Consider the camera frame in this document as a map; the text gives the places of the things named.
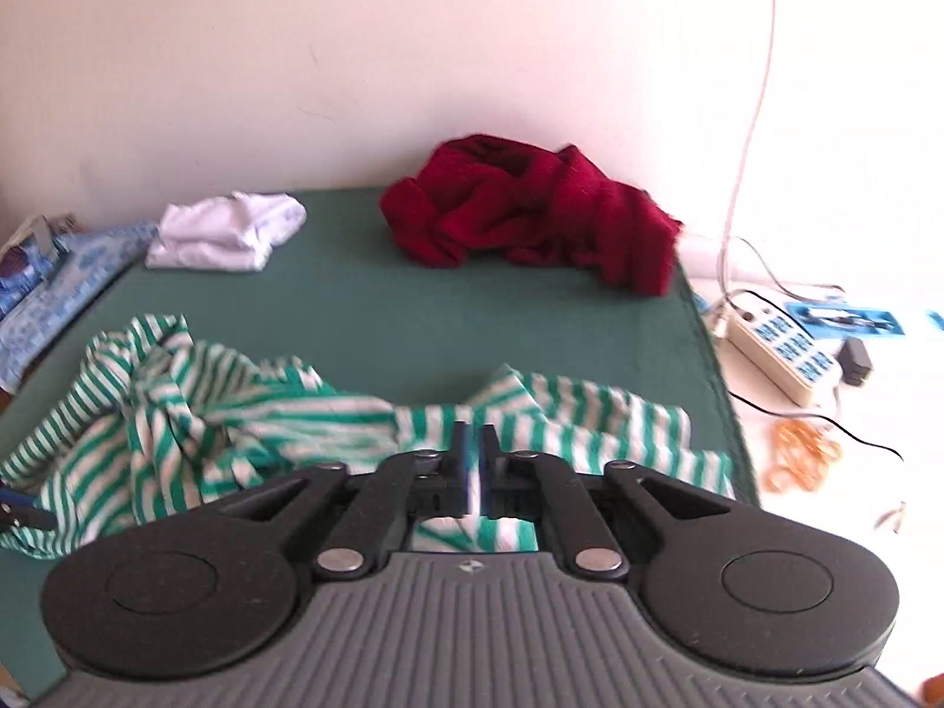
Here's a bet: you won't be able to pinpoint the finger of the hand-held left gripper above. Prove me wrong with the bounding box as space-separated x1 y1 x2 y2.
0 490 58 532

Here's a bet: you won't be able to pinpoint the black power adapter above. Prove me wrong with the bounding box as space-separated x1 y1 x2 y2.
841 337 875 388

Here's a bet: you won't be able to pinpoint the white folded cloth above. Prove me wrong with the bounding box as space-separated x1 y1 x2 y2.
145 192 307 273

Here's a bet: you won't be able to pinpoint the blue patterned cloth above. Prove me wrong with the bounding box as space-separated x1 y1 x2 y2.
0 221 159 392

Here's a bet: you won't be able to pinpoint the white power strip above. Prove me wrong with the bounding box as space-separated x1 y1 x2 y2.
726 291 842 407

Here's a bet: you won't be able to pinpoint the dark red sweater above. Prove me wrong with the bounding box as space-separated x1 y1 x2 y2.
379 134 683 297

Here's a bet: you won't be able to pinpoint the green white striped garment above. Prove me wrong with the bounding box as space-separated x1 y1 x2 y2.
0 313 735 558

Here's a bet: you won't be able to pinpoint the blue pen tray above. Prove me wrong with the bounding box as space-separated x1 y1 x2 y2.
785 299 907 340

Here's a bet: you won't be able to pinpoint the pale wall cable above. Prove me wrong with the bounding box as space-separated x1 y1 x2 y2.
719 0 781 296

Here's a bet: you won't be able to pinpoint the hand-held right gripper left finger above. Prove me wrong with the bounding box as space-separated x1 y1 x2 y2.
217 420 480 582

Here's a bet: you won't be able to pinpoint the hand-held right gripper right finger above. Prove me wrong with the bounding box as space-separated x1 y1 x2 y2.
479 424 735 582

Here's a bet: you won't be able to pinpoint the black cable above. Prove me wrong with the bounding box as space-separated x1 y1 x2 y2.
726 387 907 464

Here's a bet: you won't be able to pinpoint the dark patterned cloth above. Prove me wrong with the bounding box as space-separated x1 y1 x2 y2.
0 242 38 292

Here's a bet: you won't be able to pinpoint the orange rubber bands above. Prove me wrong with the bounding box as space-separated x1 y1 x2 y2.
763 419 845 491

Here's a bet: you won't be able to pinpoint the small grey device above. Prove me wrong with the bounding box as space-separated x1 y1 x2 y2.
25 215 60 267

